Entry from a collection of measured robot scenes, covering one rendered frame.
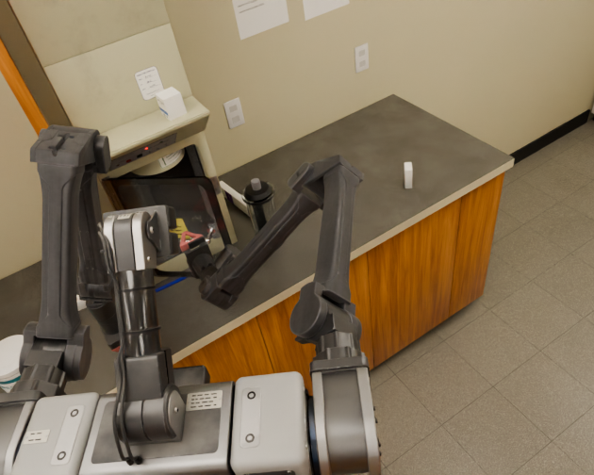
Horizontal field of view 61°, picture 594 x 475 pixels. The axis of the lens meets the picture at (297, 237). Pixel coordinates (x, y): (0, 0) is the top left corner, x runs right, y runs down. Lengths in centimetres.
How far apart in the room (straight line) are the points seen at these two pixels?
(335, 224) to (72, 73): 75
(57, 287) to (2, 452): 26
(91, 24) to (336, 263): 81
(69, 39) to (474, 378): 207
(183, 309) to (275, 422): 99
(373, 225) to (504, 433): 111
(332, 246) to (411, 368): 163
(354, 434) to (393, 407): 170
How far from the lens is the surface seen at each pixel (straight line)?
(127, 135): 138
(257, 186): 159
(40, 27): 133
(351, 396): 74
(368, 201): 187
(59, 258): 93
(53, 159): 90
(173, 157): 156
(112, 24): 136
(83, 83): 138
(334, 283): 89
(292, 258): 169
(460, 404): 245
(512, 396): 251
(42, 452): 81
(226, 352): 171
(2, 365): 160
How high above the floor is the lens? 215
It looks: 43 degrees down
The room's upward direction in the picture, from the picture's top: 11 degrees counter-clockwise
